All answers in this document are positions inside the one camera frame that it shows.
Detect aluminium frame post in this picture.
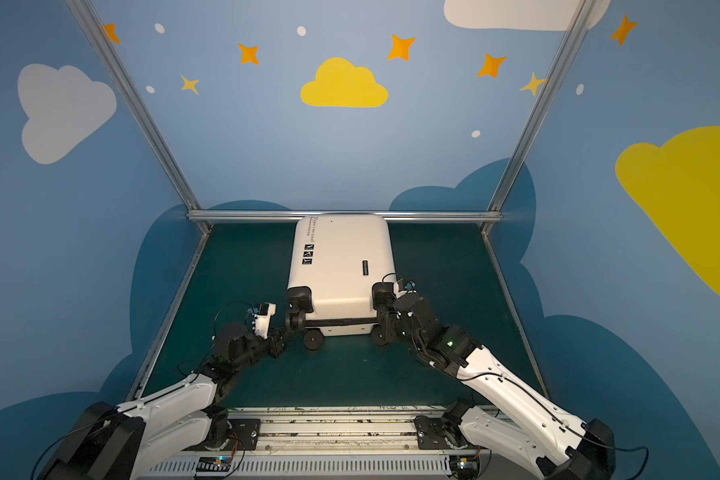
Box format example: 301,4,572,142
486,0,599,222
65,0,202,211

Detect right aluminium frame post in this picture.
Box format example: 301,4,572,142
486,0,599,222

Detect small circuit board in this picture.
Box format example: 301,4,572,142
194,456,234,478
449,456,480,480

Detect black white suitcase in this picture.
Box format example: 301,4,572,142
287,215,396,351

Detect left small circuit board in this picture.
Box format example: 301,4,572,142
194,456,234,478

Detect rear aluminium crossbar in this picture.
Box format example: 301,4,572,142
187,210,502,224

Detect left aluminium frame post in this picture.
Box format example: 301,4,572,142
65,0,202,211

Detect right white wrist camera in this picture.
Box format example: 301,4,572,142
395,278,416,297

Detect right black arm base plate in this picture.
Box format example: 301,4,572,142
413,415,470,450

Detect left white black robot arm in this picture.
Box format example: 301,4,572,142
30,323,293,479

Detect right small circuit board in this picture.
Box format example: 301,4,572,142
449,456,480,480

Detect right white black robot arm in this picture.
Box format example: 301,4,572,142
372,291,616,479

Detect aluminium front rail frame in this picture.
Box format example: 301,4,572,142
74,406,595,480

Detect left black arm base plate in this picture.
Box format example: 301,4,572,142
205,418,261,451

